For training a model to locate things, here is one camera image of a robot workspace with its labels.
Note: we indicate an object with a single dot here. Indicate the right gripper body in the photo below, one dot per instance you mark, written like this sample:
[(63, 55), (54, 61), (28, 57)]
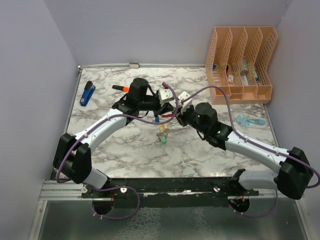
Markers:
[(189, 116)]

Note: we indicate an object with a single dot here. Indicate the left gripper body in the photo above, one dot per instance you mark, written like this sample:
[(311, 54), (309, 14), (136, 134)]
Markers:
[(149, 104)]

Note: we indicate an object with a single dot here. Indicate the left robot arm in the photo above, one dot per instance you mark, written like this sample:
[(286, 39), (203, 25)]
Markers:
[(73, 157)]

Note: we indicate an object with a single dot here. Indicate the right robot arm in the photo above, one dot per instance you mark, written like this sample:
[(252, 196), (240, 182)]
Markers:
[(287, 170)]

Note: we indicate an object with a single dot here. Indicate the yellow tag key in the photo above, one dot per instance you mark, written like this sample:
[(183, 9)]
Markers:
[(166, 130), (162, 129)]

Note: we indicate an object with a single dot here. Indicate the orange black highlighter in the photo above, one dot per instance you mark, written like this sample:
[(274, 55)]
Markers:
[(120, 88)]

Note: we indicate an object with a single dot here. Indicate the green tag key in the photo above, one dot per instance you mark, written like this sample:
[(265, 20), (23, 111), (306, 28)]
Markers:
[(162, 137)]

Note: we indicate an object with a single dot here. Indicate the light blue packaged item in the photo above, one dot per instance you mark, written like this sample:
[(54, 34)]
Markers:
[(247, 121)]

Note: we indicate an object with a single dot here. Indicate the white table edge clip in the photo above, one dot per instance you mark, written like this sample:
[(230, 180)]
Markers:
[(134, 65)]

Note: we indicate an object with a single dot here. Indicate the blue stapler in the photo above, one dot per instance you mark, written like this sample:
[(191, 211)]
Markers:
[(87, 93)]

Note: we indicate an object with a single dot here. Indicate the peach plastic file organizer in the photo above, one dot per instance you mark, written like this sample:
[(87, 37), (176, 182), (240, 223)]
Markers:
[(237, 61)]

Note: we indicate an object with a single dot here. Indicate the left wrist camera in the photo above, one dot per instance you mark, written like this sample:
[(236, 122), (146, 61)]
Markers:
[(165, 96)]

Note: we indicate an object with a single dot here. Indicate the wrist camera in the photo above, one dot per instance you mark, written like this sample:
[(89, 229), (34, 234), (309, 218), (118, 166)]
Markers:
[(184, 102), (165, 96)]

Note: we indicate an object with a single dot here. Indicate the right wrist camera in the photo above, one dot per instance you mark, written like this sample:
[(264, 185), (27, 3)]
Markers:
[(184, 102)]

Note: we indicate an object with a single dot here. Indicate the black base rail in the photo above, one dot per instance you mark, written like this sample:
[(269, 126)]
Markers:
[(172, 192)]

